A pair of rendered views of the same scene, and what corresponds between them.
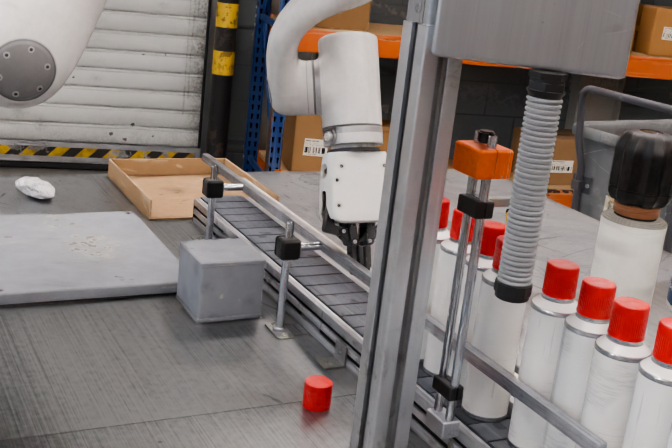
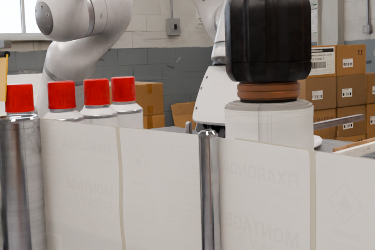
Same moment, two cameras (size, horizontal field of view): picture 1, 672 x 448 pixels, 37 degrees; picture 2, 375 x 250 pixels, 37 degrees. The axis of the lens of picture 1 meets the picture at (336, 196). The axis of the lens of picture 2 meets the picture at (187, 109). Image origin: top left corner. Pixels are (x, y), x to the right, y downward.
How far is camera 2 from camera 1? 1.39 m
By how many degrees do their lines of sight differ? 74
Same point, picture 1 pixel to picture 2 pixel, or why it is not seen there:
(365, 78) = not seen: hidden behind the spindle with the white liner
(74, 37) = not seen: outside the picture
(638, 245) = (227, 132)
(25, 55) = (39, 9)
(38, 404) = not seen: hidden behind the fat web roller
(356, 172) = (214, 82)
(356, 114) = (219, 34)
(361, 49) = not seen: outside the picture
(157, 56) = not seen: outside the picture
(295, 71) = (208, 9)
